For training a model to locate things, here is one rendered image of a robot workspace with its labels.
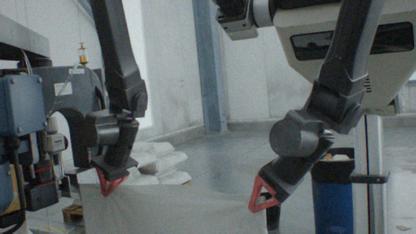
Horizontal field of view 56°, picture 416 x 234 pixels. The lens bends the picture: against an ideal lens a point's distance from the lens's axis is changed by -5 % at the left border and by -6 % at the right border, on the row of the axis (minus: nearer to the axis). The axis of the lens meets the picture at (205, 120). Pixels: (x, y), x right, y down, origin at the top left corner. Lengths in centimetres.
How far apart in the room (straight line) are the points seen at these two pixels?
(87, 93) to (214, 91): 851
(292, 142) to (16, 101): 41
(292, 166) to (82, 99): 61
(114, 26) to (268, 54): 850
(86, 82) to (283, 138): 63
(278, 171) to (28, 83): 43
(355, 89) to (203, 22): 910
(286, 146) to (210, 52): 900
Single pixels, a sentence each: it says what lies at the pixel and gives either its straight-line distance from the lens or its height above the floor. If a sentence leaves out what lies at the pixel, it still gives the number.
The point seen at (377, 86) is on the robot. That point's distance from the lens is 114.
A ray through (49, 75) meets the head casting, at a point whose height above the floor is 132.
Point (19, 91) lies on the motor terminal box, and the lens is 65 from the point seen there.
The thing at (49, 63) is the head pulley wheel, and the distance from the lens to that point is 108.
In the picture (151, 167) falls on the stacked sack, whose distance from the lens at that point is 419.
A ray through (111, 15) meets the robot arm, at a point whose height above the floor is 141.
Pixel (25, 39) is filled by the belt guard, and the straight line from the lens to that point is 88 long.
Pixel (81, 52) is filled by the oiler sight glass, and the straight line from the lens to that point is 113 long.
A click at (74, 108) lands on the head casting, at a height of 123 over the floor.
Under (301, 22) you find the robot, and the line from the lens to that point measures 105.
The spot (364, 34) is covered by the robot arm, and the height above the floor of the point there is 131.
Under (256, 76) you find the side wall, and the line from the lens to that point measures 937.
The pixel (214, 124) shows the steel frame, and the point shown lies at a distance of 966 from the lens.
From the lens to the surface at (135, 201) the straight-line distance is 90.
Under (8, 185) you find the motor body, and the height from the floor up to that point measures 113.
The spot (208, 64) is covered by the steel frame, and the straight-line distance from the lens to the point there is 960.
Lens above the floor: 127
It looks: 6 degrees down
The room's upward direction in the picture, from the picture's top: 6 degrees counter-clockwise
